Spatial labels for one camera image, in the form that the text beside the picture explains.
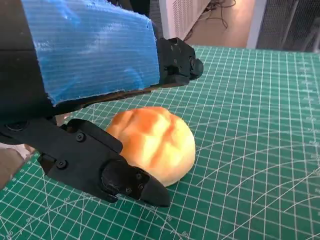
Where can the green cutting mat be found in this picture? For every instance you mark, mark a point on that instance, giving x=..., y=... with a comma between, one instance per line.
x=250, y=125

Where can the round bread bun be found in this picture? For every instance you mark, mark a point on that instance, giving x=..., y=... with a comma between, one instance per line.
x=155, y=142

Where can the white perforated metal cabinet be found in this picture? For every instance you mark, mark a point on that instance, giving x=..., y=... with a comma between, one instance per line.
x=182, y=17

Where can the white cabinet dark mesh door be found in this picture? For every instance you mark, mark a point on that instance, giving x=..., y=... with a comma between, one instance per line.
x=287, y=22

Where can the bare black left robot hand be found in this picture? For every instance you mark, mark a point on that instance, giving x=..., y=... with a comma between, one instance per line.
x=87, y=55

